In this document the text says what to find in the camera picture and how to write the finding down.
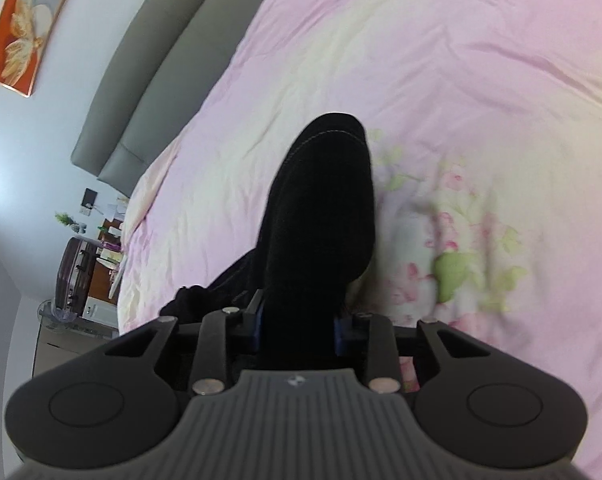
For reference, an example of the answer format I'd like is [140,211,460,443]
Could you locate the black pants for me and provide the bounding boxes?
[158,112,382,376]

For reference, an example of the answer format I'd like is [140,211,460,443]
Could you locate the pink floral blanket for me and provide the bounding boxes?
[116,0,602,476]

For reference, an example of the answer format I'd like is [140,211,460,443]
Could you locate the orange framed wall picture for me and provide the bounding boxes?
[0,0,88,99]

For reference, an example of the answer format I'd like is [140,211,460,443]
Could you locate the grey low cabinet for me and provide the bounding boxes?
[32,320,120,377]

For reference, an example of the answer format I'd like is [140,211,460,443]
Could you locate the dark hard-shell suitcase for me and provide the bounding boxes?
[54,237,98,322]

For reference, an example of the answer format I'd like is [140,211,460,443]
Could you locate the wooden bedside dresser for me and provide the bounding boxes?
[87,220,128,313]

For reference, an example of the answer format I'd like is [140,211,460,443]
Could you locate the grey padded headboard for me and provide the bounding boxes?
[71,0,302,198]

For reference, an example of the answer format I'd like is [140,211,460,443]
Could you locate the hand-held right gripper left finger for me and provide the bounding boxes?
[101,289,268,396]

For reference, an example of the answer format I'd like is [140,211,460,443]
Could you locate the small desk fan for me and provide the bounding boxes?
[35,300,65,329]

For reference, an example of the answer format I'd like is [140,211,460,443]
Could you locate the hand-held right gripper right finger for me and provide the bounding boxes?
[332,311,489,395]

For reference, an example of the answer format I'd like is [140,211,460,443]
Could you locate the group of cosmetic bottles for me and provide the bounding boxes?
[96,225,128,263]

